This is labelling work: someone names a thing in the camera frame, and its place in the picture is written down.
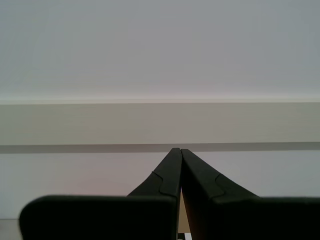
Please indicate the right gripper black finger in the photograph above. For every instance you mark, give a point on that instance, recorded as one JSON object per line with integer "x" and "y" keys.
{"x": 155, "y": 212}
{"x": 225, "y": 215}

